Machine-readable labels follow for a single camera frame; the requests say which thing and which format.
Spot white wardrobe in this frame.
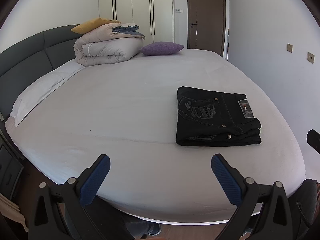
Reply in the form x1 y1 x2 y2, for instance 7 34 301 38
99 0 174 45

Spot beige wall socket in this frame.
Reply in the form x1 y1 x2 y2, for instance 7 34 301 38
307 52 315 64

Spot white bed mattress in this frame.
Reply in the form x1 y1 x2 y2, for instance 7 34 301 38
5 49 305 225

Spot white flat pillow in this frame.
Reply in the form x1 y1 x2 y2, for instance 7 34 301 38
10 59 85 127

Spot brown door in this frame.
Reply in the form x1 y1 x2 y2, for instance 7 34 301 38
188 0 226 56

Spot folded blue grey cloth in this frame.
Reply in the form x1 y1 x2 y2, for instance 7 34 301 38
112 23 145 39

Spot dark bedside cabinet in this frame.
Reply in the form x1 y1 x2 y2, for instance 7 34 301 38
0 141 24 200

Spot mustard yellow pillow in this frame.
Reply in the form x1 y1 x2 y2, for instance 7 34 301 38
71 17 120 35

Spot beige wall switch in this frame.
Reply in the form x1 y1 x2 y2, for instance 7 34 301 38
286 43 293 53

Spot folded beige duvet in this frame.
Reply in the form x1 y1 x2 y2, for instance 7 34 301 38
74 23 145 67

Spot dark grey headboard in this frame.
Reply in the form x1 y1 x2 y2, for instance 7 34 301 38
0 25 80 120

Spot black embroidered jeans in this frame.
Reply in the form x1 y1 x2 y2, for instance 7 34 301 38
176 87 261 147

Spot purple cushion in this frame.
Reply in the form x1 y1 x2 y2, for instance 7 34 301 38
140 42 184 56

